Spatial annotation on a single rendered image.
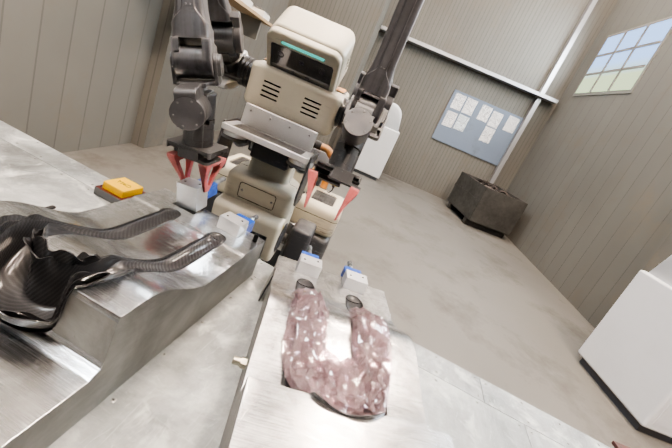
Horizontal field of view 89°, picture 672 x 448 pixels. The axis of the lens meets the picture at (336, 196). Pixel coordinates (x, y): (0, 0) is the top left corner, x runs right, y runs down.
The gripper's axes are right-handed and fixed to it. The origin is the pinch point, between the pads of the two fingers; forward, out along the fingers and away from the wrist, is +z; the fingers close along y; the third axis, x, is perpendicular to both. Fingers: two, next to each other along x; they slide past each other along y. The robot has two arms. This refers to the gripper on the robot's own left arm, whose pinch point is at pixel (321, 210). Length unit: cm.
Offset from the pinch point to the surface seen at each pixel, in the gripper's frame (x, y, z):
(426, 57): 530, 52, -417
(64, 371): -30.8, -17.1, 30.2
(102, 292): -30.2, -17.8, 21.8
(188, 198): 0.8, -26.2, 8.8
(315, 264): 3.7, 3.5, 10.8
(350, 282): 4.7, 12.0, 11.3
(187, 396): -21.3, -5.6, 32.2
